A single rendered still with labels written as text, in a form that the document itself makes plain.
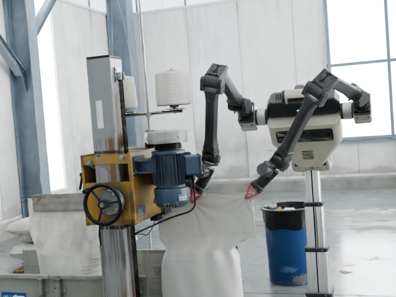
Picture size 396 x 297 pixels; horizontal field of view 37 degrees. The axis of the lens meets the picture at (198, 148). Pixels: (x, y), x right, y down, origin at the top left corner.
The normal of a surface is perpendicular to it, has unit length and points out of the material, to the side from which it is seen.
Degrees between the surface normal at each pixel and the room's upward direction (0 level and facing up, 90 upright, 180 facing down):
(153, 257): 90
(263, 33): 90
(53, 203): 90
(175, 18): 90
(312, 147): 130
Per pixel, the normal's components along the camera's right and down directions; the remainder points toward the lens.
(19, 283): -0.31, 0.07
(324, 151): -0.19, 0.69
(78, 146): 0.95, -0.05
